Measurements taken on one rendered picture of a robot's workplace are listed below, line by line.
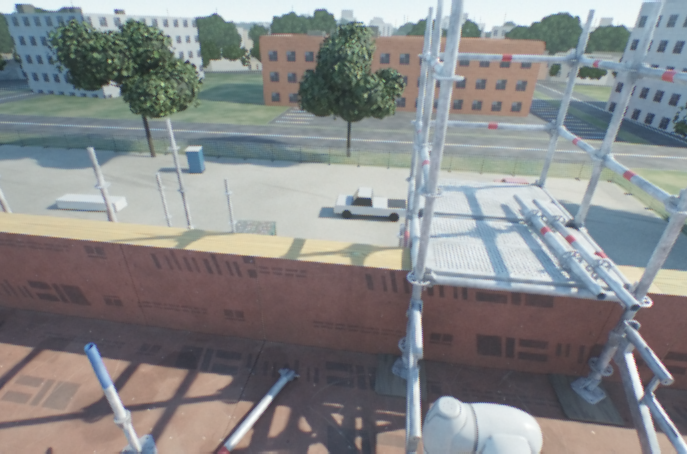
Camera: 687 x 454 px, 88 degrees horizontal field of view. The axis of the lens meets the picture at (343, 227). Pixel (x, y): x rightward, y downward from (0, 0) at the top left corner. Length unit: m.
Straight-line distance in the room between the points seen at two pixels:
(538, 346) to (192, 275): 2.19
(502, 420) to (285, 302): 1.52
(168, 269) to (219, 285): 0.34
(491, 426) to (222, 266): 1.71
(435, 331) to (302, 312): 0.84
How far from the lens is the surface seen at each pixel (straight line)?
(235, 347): 2.65
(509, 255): 2.29
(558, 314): 2.42
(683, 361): 2.97
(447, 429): 1.18
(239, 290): 2.42
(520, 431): 1.25
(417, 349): 1.81
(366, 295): 2.20
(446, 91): 1.59
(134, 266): 2.70
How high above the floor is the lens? 1.89
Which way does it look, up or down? 29 degrees down
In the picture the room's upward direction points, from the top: 1 degrees clockwise
